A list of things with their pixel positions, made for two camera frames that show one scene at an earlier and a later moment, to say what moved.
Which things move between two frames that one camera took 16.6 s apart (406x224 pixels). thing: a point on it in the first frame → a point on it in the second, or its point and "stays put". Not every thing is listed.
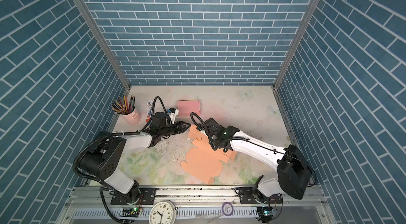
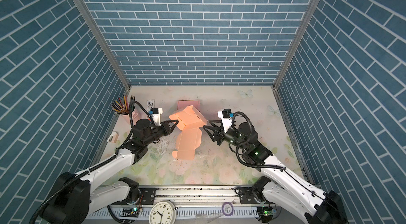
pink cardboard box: x=185 y=107 stays put
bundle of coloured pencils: x=126 y=107 stays put
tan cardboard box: x=203 y=161 → x=190 y=139
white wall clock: x=164 y=212 stays put
